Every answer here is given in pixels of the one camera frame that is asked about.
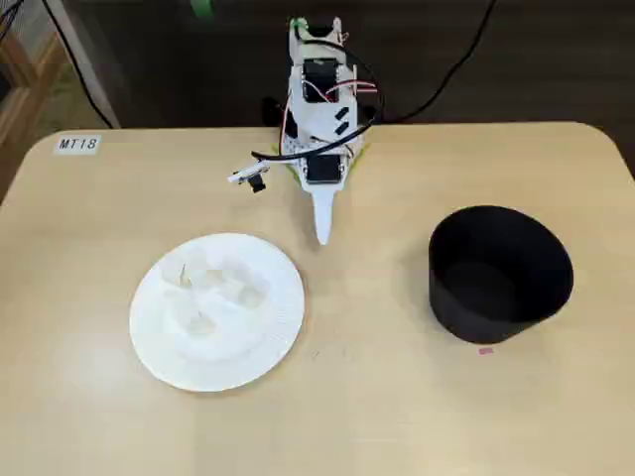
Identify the wooden shelf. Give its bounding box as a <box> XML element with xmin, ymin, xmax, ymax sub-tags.
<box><xmin>0</xmin><ymin>27</ymin><xmax>70</xmax><ymax>150</ymax></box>

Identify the red white servo wire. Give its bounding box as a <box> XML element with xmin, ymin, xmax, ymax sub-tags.
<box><xmin>324</xmin><ymin>78</ymin><xmax>379</xmax><ymax>103</ymax></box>

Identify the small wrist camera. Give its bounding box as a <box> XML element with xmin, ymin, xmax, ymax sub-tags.
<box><xmin>226</xmin><ymin>166</ymin><xmax>273</xmax><ymax>195</ymax></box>

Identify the white post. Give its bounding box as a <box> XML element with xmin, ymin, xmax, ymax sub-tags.
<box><xmin>47</xmin><ymin>0</ymin><xmax>124</xmax><ymax>130</ymax></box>

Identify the white paper plate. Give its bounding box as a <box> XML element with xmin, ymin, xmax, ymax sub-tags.
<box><xmin>128</xmin><ymin>231</ymin><xmax>305</xmax><ymax>394</ymax></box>

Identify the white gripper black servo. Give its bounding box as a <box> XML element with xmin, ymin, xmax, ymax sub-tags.
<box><xmin>292</xmin><ymin>150</ymin><xmax>355</xmax><ymax>246</ymax></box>

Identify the white MT18 label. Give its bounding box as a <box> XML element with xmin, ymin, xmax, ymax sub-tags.
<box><xmin>52</xmin><ymin>133</ymin><xmax>103</xmax><ymax>156</ymax></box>

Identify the yellow-green tape under base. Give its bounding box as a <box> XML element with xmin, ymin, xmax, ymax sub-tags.
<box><xmin>267</xmin><ymin>141</ymin><xmax>372</xmax><ymax>185</ymax></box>

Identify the black power cable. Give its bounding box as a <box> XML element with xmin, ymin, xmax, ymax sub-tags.
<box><xmin>369</xmin><ymin>0</ymin><xmax>499</xmax><ymax>125</ymax></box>

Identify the thin black cable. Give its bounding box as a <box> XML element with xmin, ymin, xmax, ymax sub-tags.
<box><xmin>42</xmin><ymin>0</ymin><xmax>116</xmax><ymax>128</ymax></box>

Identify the black plastic cup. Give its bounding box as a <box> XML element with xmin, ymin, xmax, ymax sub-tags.
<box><xmin>427</xmin><ymin>204</ymin><xmax>575</xmax><ymax>346</ymax></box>

